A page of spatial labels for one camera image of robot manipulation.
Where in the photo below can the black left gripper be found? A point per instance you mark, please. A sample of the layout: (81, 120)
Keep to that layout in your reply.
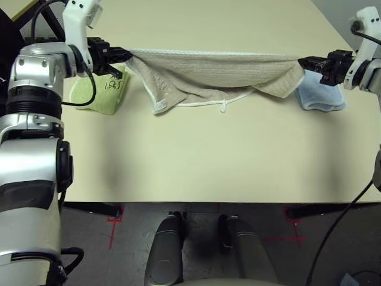
(99, 55)

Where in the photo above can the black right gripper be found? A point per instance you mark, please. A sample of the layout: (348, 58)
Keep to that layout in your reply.
(337, 67)

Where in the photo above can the beige towel with white trim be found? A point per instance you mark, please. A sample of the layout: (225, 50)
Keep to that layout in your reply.
(223, 71)

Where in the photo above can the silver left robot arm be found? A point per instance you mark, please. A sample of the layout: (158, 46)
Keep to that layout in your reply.
(29, 164)

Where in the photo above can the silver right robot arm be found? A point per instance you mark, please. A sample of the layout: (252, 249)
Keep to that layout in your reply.
(373, 74)

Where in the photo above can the blue folded towel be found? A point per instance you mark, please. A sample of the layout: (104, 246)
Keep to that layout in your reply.
(321, 92)

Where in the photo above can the green folded towel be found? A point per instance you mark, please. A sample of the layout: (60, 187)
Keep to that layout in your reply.
(101, 98)

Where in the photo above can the beige side table black legs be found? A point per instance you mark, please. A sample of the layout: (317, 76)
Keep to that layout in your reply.
(53, 25)

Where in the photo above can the black table foot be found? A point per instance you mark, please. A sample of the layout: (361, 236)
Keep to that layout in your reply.
(315, 210)
(89, 208)

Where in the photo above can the small blue-grey floor box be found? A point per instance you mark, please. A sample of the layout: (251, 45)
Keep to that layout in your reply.
(349, 280)

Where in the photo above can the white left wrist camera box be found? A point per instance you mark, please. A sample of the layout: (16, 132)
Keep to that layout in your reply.
(74, 24)

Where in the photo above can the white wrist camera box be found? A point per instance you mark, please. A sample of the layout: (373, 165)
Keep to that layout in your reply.
(369, 21)
(74, 24)

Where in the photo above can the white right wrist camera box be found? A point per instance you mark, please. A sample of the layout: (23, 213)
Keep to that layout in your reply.
(369, 21)

